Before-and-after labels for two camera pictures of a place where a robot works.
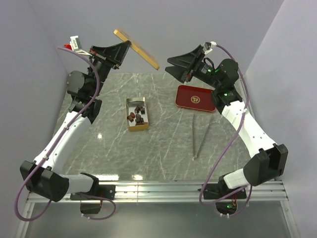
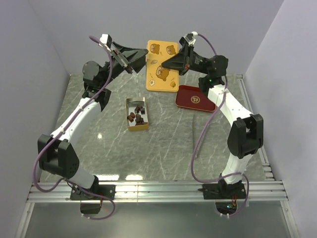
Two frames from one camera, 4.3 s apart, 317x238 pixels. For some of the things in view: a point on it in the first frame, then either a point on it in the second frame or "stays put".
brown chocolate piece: x=130 y=118 stays put
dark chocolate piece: x=137 y=108 stays put
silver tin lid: x=137 y=48 to x=158 y=77
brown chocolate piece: x=141 y=122 stays put
